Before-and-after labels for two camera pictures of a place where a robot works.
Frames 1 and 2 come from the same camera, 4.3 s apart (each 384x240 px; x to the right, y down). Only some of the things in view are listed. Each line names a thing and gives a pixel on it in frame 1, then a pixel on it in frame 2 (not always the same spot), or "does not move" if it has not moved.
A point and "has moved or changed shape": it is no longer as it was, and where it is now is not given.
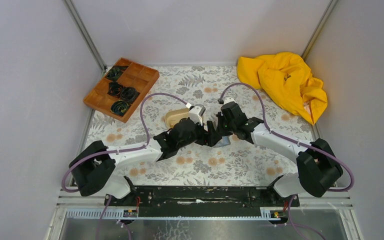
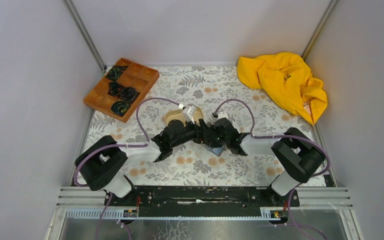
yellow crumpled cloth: [286, 76] does not move
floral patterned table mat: [238, 162] does not move
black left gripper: [200, 134] does not move
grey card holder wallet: [225, 141] has moved or changed shape
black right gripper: [221, 125] -> [218, 131]
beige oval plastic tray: [172, 117] does not move
